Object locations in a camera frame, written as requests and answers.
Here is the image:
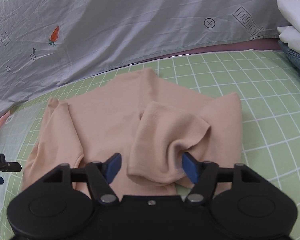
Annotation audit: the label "white folded garment lower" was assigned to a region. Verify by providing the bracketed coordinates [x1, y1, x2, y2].
[277, 26, 300, 54]

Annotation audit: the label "white folded garment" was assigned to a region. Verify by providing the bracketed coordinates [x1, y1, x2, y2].
[277, 0, 300, 29]
[277, 26, 300, 54]

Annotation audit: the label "white folded garment top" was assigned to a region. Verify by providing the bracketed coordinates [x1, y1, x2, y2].
[277, 0, 300, 29]

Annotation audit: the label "folded blue jeans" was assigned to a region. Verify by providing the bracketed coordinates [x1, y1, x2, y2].
[278, 40, 300, 77]

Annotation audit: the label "beige knit sweater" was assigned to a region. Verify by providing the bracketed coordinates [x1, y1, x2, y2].
[22, 68, 243, 197]

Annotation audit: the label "grey carrot print sheet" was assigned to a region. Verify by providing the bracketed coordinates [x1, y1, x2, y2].
[0, 0, 287, 117]

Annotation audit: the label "green checkered mat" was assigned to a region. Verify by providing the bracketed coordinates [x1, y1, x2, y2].
[0, 50, 300, 239]

